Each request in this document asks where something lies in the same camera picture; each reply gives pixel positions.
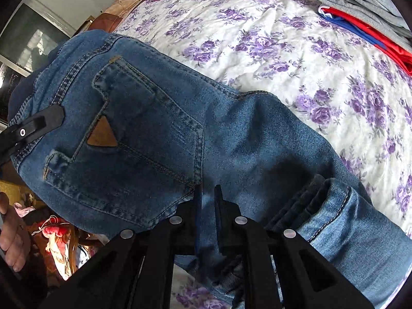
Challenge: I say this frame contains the blue denim jeans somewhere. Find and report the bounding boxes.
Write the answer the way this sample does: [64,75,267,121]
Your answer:
[8,30,411,308]

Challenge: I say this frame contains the person's left hand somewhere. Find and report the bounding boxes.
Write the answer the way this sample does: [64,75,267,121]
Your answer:
[1,193,31,272]

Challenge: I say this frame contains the wooden headboard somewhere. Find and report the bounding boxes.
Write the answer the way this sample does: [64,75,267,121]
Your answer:
[87,0,144,33]

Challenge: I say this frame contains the purple floral bed sheet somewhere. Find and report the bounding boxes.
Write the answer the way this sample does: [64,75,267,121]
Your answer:
[116,0,411,308]

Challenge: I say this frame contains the folded red blue garment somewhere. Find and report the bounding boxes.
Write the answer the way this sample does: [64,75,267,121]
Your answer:
[318,6,411,76]

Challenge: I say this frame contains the folded grey sweatpants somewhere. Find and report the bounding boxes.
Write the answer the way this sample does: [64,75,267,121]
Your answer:
[319,0,411,52]

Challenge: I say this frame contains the window with white frame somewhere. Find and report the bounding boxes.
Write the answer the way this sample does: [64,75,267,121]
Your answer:
[1,0,75,126]

